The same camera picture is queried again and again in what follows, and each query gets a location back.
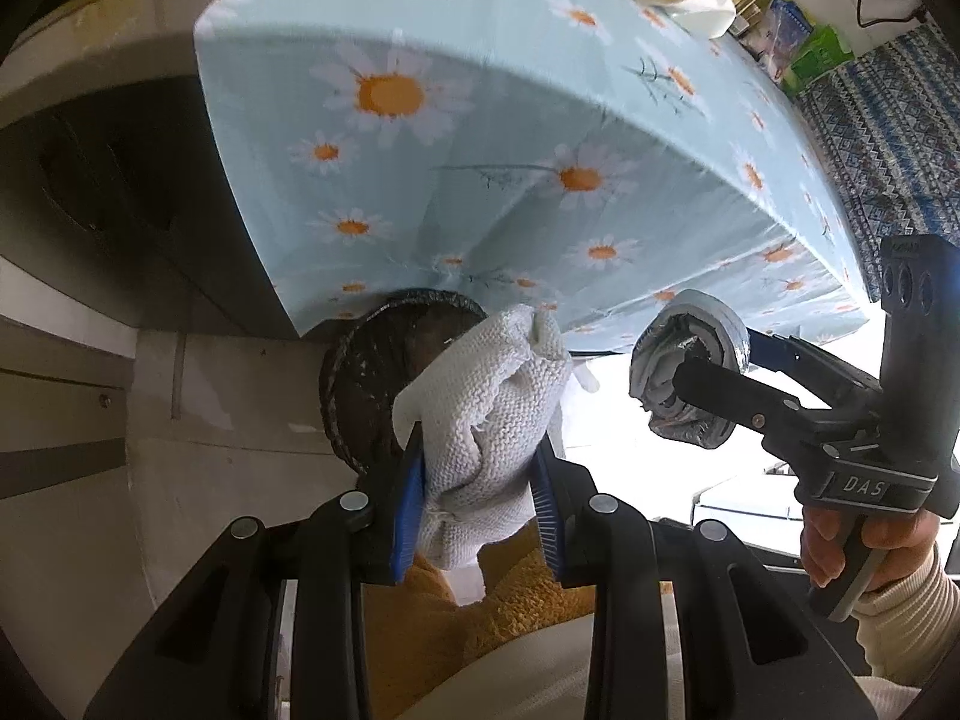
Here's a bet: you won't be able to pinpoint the blue patterned cloth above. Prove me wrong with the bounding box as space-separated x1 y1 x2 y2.
796 25 960 301

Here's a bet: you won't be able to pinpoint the person's right hand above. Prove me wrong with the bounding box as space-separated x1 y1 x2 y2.
799 502 944 593

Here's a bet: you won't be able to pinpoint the black trash bin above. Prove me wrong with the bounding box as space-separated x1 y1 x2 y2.
319 289 487 475

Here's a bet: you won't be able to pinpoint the person's right forearm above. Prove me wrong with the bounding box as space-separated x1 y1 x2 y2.
853 546 958 688

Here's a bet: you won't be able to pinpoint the daisy print blue tablecloth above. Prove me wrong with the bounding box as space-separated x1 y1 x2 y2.
194 0 867 353

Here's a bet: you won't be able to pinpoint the grey wrapper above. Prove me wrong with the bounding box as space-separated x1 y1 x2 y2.
628 289 750 450

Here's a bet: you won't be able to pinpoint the white knitted cloth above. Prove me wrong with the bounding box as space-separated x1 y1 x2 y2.
392 304 574 571

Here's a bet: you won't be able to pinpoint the white salt bag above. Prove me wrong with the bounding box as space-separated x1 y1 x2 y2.
747 0 814 82

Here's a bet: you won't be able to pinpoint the orange fleece trouser legs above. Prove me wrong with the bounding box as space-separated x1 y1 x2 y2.
363 523 596 718

